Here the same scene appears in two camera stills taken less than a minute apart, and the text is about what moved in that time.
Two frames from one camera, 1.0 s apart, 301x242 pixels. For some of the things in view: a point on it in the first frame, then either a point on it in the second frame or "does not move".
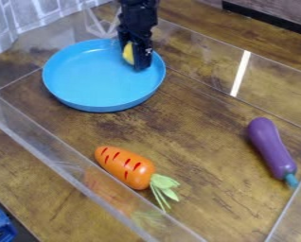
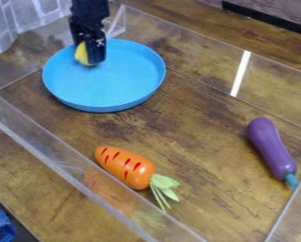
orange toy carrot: x=134 y=172 does not move
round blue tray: x=87 y=77 does not move
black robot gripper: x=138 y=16 to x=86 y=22
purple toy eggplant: x=264 y=135 does not move
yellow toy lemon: x=127 y=53 to x=80 y=54
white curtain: x=14 y=16 does not move
